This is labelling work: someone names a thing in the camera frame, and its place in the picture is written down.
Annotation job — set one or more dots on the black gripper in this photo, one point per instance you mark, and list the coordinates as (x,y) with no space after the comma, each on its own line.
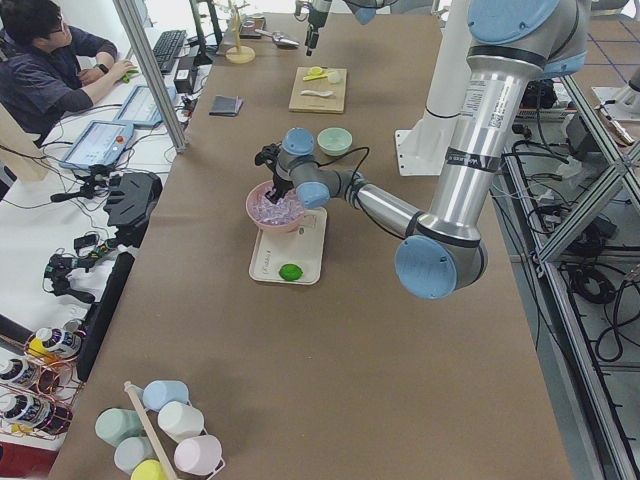
(279,184)
(317,18)

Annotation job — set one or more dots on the white ceramic spoon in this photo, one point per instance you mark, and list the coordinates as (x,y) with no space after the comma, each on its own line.
(317,93)

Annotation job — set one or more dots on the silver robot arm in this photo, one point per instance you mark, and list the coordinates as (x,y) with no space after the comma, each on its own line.
(512,44)

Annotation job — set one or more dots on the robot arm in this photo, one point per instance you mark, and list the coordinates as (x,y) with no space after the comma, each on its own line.
(316,13)

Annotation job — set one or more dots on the pile of ice cubes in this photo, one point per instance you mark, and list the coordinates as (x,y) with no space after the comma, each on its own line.
(284,211)

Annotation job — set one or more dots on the pink bowl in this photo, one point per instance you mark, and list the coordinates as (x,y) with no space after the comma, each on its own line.
(263,188)

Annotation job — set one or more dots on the mint green bowl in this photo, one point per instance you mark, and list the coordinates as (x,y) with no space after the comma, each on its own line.
(334,141)

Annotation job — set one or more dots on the metal scoop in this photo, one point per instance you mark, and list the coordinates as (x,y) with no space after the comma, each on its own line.
(280,39)

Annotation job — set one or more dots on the yellow plastic knife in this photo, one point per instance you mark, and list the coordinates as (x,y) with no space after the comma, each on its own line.
(312,77)

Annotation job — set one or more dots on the white lemon half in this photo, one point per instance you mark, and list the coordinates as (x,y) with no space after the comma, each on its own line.
(334,77)

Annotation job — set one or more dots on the bamboo cutting board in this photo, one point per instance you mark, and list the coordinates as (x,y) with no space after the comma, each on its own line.
(305,104)

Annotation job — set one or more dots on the wooden mug tree stand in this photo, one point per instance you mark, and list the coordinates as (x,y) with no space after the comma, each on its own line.
(238,53)

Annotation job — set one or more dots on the cream rectangular tray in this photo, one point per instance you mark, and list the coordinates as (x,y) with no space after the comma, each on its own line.
(303,246)

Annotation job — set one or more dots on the green lime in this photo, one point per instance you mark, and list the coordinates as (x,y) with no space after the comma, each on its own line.
(290,272)

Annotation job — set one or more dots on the grey folded cloth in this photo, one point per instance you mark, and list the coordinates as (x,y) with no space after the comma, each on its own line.
(225,106)

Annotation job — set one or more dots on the black keyboard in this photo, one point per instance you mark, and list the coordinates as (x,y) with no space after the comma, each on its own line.
(167,48)

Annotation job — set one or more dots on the black controller device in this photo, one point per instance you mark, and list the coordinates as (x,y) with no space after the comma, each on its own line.
(132,197)

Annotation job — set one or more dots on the blue teach pendant far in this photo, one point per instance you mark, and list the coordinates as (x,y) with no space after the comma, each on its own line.
(139,109)

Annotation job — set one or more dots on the blue teach pendant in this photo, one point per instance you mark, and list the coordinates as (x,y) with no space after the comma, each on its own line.
(101,143)
(139,109)

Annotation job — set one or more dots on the blue teach pendant near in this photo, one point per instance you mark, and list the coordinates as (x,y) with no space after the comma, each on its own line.
(101,143)

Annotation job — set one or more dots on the blue cup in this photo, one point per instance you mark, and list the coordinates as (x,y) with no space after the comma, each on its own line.
(158,393)

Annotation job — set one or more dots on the white cup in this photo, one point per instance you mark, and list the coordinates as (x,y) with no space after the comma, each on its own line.
(180,421)

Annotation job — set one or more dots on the seated person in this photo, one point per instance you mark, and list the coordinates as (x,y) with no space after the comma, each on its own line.
(57,69)

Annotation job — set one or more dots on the pink cup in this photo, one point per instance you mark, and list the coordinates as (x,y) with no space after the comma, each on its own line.
(200,455)

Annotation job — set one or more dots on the bottle with white cap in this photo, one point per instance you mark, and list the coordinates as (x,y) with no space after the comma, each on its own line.
(59,342)

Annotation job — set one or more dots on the green cup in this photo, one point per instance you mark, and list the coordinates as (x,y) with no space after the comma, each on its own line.
(115,425)

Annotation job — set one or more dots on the grey cup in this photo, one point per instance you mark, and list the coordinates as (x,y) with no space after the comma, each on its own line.
(131,452)

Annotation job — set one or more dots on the yellow cup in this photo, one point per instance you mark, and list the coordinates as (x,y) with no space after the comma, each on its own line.
(149,469)

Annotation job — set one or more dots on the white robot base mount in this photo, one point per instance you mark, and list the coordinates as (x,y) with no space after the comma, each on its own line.
(421,150)

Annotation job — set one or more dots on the aluminium frame post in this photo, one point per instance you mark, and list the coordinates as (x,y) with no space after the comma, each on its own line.
(127,13)

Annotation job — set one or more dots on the copper wire bottle rack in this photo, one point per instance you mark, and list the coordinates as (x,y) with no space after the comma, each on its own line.
(37,392)

